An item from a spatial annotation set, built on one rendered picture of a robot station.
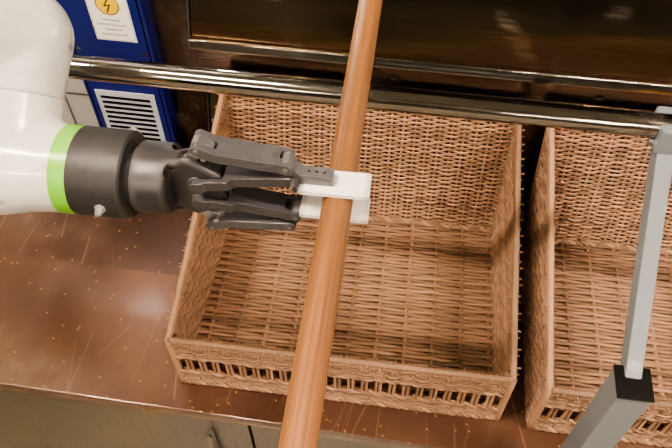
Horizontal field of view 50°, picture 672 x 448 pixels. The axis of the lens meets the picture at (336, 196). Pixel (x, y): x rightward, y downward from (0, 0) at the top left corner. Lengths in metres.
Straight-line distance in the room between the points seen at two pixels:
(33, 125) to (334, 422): 0.73
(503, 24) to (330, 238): 0.66
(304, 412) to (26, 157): 0.37
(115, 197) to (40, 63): 0.16
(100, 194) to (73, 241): 0.80
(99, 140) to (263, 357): 0.54
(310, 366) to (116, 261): 0.91
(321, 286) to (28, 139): 0.33
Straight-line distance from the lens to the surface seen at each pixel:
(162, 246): 1.47
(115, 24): 1.35
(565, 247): 1.48
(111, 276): 1.45
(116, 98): 1.47
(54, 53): 0.79
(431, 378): 1.16
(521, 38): 1.25
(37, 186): 0.76
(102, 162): 0.73
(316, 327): 0.62
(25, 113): 0.77
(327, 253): 0.66
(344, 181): 0.70
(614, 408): 0.96
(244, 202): 0.73
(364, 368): 1.14
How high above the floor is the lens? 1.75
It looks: 51 degrees down
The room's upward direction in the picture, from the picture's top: straight up
